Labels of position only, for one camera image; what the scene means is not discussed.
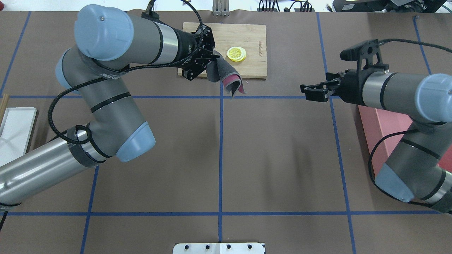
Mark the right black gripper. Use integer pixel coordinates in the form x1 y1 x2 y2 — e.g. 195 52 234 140
301 71 365 105

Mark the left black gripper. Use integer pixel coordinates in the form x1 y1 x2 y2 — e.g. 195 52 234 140
182 28 220 81

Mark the grey cleaning cloth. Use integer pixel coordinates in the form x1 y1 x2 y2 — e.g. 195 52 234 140
206 50 246 98

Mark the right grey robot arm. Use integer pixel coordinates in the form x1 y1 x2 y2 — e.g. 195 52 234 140
300 68 451 215

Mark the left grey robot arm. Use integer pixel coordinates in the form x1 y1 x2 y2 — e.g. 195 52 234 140
1 2 218 212

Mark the yellow lemon slice toy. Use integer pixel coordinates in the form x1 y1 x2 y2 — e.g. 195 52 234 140
227 47 247 62

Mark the bamboo cutting board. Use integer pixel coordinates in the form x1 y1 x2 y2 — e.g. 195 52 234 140
177 22 268 80

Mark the white rectangular tray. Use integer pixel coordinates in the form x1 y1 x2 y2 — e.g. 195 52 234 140
0 107 37 166

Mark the wooden rod over tray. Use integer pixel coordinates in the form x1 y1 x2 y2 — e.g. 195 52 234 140
0 94 10 123

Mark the aluminium frame post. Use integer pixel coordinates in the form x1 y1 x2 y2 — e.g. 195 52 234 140
212 0 230 16

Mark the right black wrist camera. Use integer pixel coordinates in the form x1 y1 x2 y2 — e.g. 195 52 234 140
340 39 389 72

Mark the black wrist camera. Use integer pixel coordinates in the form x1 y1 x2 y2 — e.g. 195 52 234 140
340 39 389 72
141 0 160 20

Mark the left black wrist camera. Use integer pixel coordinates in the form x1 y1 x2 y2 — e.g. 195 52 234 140
141 0 160 20

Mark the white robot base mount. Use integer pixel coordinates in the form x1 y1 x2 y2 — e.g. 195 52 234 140
172 242 266 254

